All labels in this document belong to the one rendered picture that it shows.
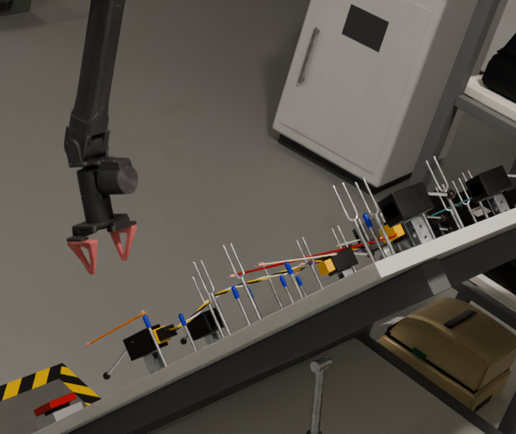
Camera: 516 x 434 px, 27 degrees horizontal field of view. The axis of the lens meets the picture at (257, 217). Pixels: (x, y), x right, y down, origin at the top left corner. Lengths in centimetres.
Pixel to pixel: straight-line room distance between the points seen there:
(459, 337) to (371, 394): 35
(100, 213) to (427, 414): 90
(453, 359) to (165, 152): 266
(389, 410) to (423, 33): 276
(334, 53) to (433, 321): 264
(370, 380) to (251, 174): 270
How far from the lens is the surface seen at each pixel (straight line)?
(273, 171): 524
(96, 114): 212
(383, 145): 517
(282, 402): 240
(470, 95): 253
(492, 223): 135
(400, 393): 257
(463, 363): 275
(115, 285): 407
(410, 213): 148
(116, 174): 210
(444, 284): 131
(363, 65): 515
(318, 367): 144
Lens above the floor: 223
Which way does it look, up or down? 28 degrees down
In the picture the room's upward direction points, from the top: 17 degrees clockwise
